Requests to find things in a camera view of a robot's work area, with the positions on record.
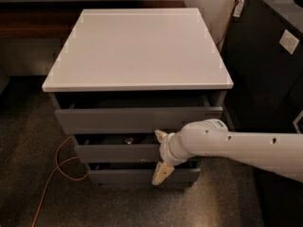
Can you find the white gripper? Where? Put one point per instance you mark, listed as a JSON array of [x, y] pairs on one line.
[[165, 148]]

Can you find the red coke can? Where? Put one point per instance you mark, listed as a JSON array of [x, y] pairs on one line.
[[131, 140]]

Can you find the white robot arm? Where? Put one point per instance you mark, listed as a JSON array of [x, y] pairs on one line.
[[281, 153]]

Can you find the grey top drawer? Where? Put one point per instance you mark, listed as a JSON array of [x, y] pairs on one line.
[[132, 112]]

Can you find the grey cabinet with white top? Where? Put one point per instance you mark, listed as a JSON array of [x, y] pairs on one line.
[[139, 50]]

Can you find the black bin cabinet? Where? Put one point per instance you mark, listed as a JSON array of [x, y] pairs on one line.
[[268, 81]]

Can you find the white square sticker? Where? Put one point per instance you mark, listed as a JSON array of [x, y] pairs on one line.
[[289, 41]]

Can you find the white label tag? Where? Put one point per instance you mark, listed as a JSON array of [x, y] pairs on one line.
[[238, 9]]

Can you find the dark wooden bench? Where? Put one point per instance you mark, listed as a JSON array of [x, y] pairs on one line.
[[19, 20]]

